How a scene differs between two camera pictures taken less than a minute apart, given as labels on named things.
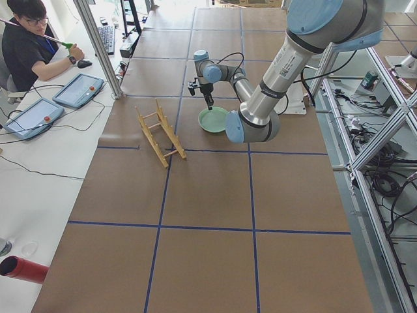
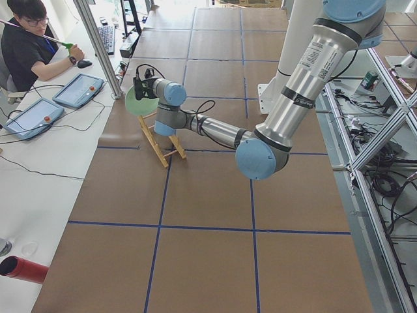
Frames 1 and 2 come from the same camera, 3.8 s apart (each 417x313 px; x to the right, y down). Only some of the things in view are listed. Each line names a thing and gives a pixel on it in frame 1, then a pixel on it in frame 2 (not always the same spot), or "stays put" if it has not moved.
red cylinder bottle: (14, 267) stays put
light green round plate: (213, 120) → (140, 107)
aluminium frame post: (92, 34) stays put
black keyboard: (108, 36) stays put
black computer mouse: (84, 63) stays put
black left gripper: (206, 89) → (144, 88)
